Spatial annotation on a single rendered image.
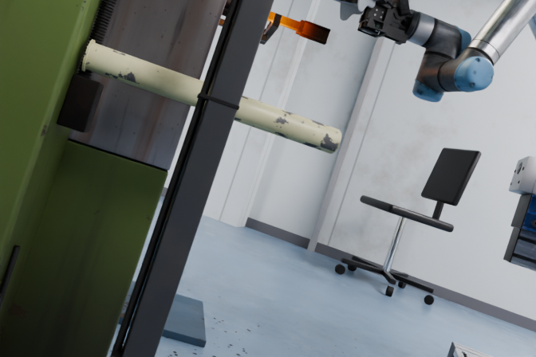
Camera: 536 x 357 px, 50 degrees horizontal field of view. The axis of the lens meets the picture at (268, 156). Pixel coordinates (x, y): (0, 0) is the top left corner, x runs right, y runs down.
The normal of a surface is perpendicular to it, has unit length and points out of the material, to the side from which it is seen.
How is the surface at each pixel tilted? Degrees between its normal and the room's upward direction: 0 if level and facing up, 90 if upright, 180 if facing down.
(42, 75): 90
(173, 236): 90
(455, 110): 90
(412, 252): 90
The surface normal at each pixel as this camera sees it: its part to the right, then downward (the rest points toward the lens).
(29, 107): 0.18, 0.05
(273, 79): -0.22, -0.09
